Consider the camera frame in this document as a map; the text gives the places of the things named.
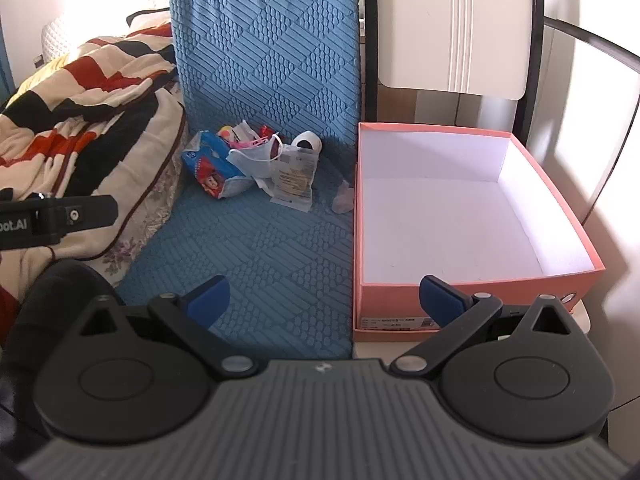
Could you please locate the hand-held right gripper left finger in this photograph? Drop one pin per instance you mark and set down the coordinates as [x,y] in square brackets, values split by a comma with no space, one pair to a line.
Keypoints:
[212,296]

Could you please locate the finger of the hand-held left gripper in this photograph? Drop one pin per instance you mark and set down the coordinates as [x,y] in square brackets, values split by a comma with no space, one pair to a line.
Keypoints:
[92,214]

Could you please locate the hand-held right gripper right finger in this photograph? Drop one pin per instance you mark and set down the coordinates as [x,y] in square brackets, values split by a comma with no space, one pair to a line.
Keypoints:
[440,300]

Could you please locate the pink cardboard box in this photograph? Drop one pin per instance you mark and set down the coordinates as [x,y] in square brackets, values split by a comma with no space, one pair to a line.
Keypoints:
[450,210]

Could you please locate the blue tissue packet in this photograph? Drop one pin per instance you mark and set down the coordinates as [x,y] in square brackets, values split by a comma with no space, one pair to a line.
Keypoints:
[210,170]

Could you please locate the printed snack packet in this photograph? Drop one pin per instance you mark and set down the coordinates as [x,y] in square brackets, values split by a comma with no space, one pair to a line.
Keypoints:
[295,175]

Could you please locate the pink and yellow toy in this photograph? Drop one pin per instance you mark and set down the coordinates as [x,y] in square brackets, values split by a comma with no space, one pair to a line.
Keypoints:
[227,132]

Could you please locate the panda plush toy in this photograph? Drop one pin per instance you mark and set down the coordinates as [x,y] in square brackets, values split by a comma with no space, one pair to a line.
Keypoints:
[307,139]

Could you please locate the floral bed sheet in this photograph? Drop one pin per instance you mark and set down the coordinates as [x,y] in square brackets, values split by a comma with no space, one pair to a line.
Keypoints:
[150,210]

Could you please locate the striped blanket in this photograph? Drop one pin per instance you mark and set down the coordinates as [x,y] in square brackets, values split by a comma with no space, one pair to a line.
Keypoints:
[75,110]

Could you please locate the red foil wrapper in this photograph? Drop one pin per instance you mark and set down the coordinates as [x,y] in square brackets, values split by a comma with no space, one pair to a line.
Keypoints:
[270,135]

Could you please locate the white knitted pillow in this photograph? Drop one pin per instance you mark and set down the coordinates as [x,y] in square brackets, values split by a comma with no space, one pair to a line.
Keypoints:
[55,35]

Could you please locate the brown cardboard panel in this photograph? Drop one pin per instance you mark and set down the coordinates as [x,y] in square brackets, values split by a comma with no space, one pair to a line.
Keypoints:
[425,105]

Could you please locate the blue quilted sofa cover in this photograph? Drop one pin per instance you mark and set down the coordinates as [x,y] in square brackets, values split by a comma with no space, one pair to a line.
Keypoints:
[265,60]

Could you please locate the white ribbed panel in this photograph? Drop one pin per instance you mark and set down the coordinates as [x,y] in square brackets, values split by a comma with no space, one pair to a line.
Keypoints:
[450,25]

